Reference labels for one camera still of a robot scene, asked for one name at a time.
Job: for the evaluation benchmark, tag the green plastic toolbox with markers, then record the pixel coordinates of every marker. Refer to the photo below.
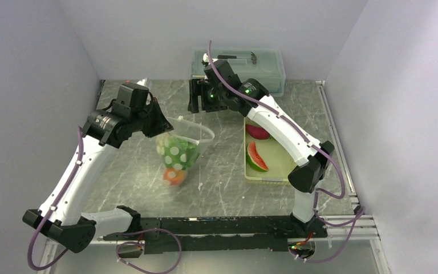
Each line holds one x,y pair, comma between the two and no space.
263,64

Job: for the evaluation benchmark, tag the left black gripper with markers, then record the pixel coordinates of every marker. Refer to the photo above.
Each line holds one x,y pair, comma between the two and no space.
162,125

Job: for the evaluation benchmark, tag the pale green perforated basket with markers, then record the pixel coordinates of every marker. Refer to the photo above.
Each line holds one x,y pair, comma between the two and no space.
276,158

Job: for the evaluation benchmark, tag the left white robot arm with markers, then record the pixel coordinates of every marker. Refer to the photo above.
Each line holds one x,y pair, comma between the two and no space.
61,217

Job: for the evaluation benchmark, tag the green cabbage leaf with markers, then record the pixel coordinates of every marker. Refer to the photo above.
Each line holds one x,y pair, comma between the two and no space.
177,153

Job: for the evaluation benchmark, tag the watermelon slice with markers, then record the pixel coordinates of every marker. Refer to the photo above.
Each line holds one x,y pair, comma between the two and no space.
253,158

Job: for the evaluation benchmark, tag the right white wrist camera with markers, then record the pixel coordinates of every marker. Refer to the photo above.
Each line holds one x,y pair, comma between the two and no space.
205,60

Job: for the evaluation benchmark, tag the orange peach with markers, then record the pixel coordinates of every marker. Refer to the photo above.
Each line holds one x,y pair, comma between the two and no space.
174,177

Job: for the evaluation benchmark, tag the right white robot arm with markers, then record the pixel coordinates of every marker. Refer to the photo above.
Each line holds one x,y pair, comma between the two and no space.
310,155

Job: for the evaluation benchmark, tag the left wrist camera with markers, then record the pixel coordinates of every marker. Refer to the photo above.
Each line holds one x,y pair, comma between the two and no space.
144,82

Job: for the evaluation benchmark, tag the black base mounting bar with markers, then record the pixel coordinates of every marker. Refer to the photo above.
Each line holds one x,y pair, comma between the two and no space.
169,234

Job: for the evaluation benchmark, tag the aluminium rail frame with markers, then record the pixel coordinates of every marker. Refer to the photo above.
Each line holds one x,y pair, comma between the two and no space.
341,228

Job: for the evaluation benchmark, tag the clear dotted zip bag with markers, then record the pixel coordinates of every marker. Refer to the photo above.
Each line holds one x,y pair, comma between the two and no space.
196,133

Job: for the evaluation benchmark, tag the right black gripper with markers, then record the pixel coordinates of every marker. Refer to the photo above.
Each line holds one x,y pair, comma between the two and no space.
199,87

